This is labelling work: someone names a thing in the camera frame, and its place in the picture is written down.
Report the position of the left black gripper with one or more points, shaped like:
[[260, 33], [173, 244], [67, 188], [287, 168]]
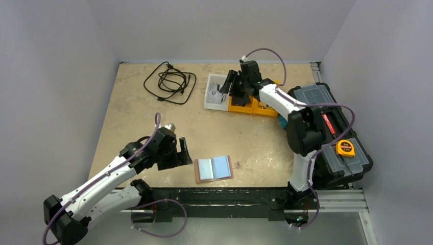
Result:
[[179, 158]]

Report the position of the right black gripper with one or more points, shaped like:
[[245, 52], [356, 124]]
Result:
[[233, 86]]

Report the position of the pink leather card holder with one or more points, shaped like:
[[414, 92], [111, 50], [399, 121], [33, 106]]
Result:
[[213, 169]]

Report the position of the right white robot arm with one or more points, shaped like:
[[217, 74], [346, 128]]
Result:
[[304, 130]]

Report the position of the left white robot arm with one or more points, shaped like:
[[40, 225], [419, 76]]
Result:
[[72, 215]]

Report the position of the white cards stack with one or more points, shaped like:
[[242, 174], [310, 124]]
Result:
[[213, 96]]

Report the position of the yellow bin with black cards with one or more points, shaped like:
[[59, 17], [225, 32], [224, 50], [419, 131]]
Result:
[[246, 105]]

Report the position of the yellow bin with tan cards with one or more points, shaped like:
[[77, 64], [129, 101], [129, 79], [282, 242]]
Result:
[[263, 109]]

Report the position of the white plastic bin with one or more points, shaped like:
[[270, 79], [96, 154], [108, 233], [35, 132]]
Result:
[[216, 79]]

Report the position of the blue packet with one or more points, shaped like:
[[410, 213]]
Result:
[[283, 122]]

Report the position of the black plastic toolbox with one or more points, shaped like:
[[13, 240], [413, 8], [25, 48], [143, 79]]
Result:
[[330, 169]]

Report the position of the yellow tape measure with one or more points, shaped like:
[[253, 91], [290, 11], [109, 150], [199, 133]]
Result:
[[345, 148]]

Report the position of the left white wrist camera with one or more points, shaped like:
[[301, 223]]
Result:
[[170, 126]]

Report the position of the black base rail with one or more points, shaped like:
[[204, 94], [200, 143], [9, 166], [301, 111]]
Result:
[[272, 203]]

